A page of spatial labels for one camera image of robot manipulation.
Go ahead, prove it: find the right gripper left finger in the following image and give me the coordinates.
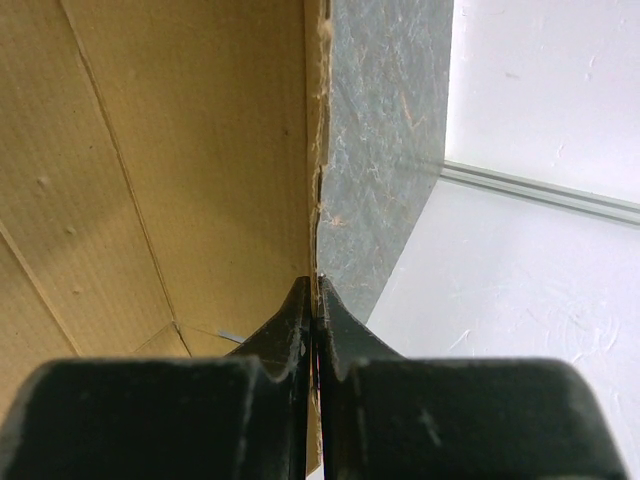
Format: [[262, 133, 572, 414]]
[[1, 277, 311, 479]]

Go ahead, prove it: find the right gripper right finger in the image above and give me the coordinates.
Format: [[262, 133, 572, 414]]
[[316, 278, 627, 479]]

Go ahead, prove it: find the brown cardboard box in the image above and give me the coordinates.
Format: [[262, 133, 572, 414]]
[[0, 0, 334, 476]]

